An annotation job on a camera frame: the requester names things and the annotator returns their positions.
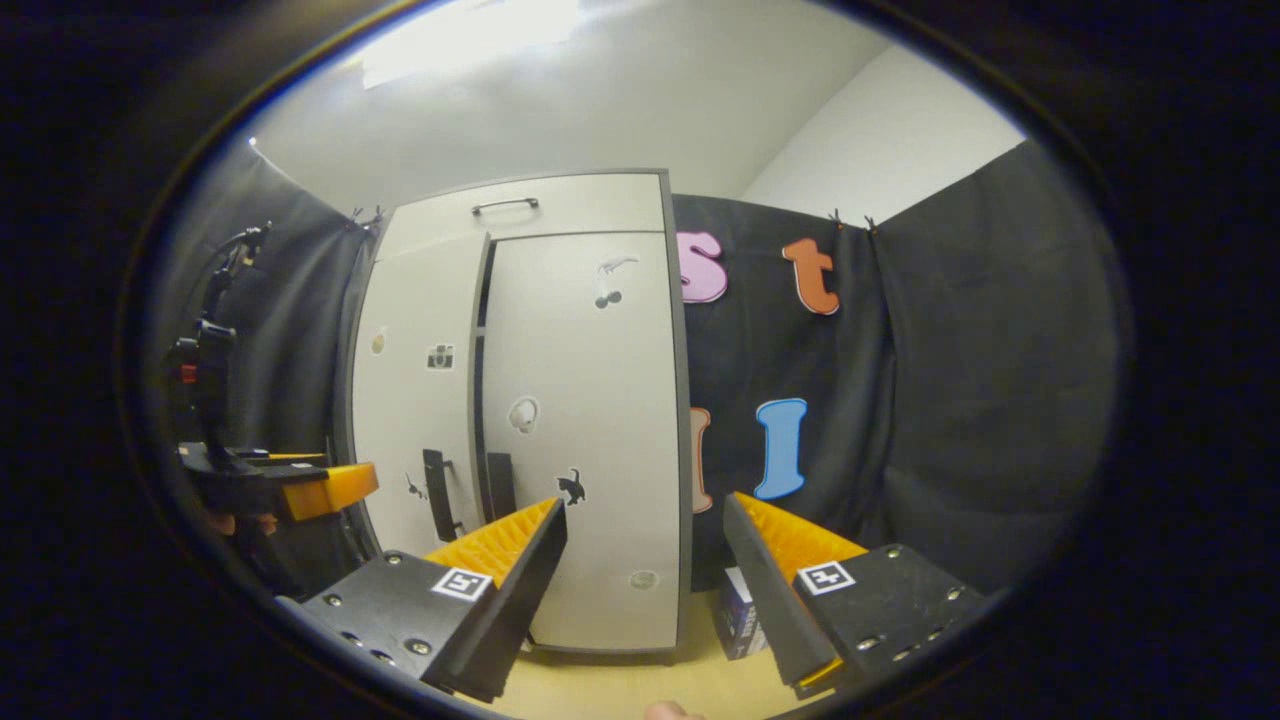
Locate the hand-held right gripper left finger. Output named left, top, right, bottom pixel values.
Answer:
left=272, top=497, right=569, bottom=705

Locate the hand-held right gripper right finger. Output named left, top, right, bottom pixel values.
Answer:
left=722, top=492, right=991, bottom=701

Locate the white cabinet door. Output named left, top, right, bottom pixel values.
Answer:
left=478, top=229, right=684, bottom=654
left=349, top=232, right=494, bottom=563

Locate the white cabinet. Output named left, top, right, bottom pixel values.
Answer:
left=345, top=168, right=697, bottom=667

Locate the small blue box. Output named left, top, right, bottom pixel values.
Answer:
left=714, top=566, right=772, bottom=662

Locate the black right door handle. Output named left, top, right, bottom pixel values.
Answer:
left=486, top=452, right=518, bottom=522

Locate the black door handle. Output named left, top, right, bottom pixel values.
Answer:
left=421, top=448, right=464, bottom=544
left=486, top=452, right=518, bottom=522

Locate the black left door handle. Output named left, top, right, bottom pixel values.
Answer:
left=421, top=448, right=464, bottom=544

